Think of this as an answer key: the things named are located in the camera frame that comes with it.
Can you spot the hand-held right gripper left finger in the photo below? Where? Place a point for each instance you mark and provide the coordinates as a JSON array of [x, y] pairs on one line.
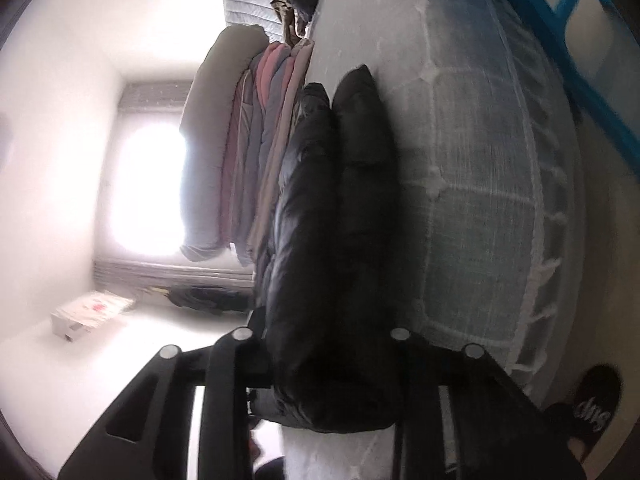
[[225, 375]]

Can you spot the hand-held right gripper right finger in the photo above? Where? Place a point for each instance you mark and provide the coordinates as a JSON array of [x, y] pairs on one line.
[[415, 375]]

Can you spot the large black puffer jacket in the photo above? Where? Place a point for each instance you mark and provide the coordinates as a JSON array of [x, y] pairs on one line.
[[340, 260]]

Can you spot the hanging dark coat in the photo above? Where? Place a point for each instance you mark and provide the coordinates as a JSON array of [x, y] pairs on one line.
[[210, 297]]

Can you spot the white cardboard box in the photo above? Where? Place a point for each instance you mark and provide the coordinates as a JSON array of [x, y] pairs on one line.
[[90, 315]]

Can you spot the black printed slipper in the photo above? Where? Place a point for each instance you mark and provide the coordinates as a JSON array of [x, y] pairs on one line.
[[590, 410]]

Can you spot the bed with grey patterned sheet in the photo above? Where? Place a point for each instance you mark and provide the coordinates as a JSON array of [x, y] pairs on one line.
[[475, 185]]

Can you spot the mauve folded quilt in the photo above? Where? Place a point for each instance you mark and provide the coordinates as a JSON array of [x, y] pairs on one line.
[[239, 160]]

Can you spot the blue-grey folded quilt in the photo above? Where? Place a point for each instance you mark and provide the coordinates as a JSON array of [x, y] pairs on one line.
[[260, 135]]

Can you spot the beige folded quilt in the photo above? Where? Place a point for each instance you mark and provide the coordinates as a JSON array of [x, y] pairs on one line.
[[287, 110]]

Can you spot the pink folded blanket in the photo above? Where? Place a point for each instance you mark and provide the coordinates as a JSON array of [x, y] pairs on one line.
[[275, 70]]

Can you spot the brown patterned cloth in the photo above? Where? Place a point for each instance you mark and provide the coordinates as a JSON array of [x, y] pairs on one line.
[[287, 17]]

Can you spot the blue plastic stool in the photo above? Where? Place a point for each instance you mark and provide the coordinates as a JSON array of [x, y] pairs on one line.
[[555, 15]]

